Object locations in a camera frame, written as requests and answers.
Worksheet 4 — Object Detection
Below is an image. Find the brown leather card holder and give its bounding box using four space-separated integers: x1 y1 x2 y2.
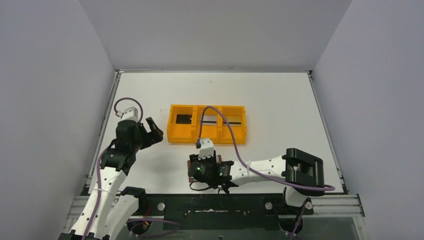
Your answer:
187 154 222 185

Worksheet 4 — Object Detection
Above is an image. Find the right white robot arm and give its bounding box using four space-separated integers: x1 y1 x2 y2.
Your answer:
188 148 326 208

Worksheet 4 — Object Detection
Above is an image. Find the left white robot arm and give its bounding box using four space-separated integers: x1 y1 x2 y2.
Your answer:
59 117 164 240

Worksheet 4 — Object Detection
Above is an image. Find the black VIP card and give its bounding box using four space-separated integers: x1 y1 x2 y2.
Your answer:
175 114 192 125

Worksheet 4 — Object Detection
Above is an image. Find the white magnetic stripe card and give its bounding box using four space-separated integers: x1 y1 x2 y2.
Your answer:
200 115 218 126

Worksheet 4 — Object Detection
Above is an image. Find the left yellow bin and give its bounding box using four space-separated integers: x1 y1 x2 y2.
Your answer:
166 104 194 144

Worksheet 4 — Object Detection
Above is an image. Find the yellow bin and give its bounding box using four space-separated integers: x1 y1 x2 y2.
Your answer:
192 105 219 142
166 104 194 144
218 105 247 145

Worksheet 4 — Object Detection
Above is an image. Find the middle yellow bin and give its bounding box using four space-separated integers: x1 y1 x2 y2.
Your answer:
192 105 219 142

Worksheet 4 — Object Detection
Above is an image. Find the right yellow bin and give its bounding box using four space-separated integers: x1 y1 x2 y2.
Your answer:
218 105 247 145

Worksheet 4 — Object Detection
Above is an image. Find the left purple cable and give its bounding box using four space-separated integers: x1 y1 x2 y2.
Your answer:
81 97 144 240

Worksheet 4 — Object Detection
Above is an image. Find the purple cable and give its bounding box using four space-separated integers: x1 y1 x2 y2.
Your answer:
81 97 144 240
197 105 336 192

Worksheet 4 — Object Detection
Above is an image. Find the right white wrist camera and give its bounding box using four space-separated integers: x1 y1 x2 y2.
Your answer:
196 138 215 161

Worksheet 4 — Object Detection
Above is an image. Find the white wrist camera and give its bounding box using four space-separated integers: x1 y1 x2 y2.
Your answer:
115 107 140 122
196 138 215 161

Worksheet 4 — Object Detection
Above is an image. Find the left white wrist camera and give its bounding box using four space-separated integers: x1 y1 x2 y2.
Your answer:
115 107 140 122

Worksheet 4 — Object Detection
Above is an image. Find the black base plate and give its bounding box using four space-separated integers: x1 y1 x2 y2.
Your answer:
133 193 314 231

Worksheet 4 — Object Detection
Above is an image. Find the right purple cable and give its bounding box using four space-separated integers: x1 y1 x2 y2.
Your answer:
197 105 336 192

